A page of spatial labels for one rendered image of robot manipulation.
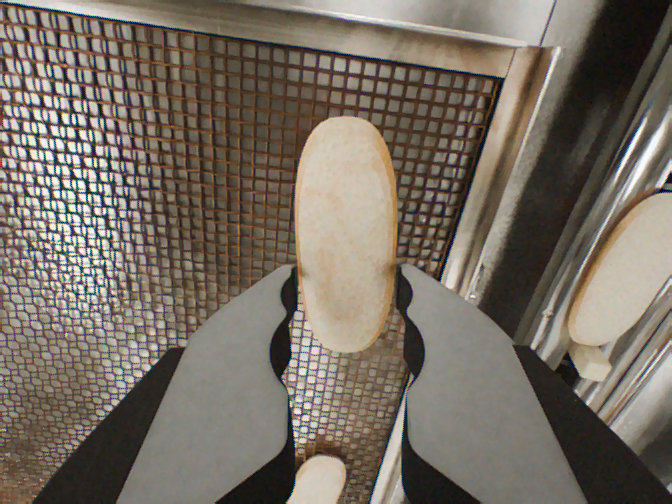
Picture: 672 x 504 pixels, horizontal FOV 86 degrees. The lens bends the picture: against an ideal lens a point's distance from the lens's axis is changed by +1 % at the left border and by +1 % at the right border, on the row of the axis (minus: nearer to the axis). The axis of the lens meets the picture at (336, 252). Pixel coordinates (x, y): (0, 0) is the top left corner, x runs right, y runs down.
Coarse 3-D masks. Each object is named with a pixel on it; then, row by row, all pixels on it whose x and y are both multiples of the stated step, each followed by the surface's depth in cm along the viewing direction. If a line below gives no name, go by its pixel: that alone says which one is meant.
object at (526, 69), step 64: (0, 0) 13; (64, 0) 13; (128, 0) 13; (192, 0) 13; (256, 0) 12; (64, 64) 14; (256, 64) 14; (384, 64) 14; (448, 64) 14; (512, 64) 14; (128, 128) 16; (192, 128) 16; (384, 128) 15; (512, 128) 15; (0, 192) 17; (256, 192) 17; (448, 192) 16; (0, 256) 19; (64, 256) 19; (192, 256) 18; (448, 256) 18; (0, 320) 21; (384, 384) 22; (0, 448) 27; (64, 448) 26; (384, 448) 25
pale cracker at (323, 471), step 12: (312, 456) 26; (324, 456) 25; (336, 456) 26; (300, 468) 26; (312, 468) 25; (324, 468) 25; (336, 468) 25; (300, 480) 26; (312, 480) 26; (324, 480) 26; (336, 480) 26; (300, 492) 26; (312, 492) 26; (324, 492) 26; (336, 492) 26
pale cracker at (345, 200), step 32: (320, 128) 12; (352, 128) 11; (320, 160) 12; (352, 160) 12; (384, 160) 12; (320, 192) 12; (352, 192) 12; (384, 192) 12; (320, 224) 13; (352, 224) 12; (384, 224) 13; (320, 256) 13; (352, 256) 13; (384, 256) 13; (320, 288) 14; (352, 288) 14; (384, 288) 14; (320, 320) 15; (352, 320) 15; (384, 320) 15
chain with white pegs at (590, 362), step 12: (660, 192) 19; (576, 348) 23; (588, 348) 22; (564, 360) 25; (576, 360) 23; (588, 360) 21; (600, 360) 21; (564, 372) 26; (588, 372) 22; (600, 372) 21
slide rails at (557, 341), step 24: (648, 144) 18; (648, 168) 18; (624, 192) 19; (648, 192) 18; (600, 240) 20; (576, 288) 22; (648, 312) 21; (552, 336) 23; (624, 336) 22; (648, 336) 22; (552, 360) 24; (624, 360) 23; (576, 384) 25; (600, 384) 24
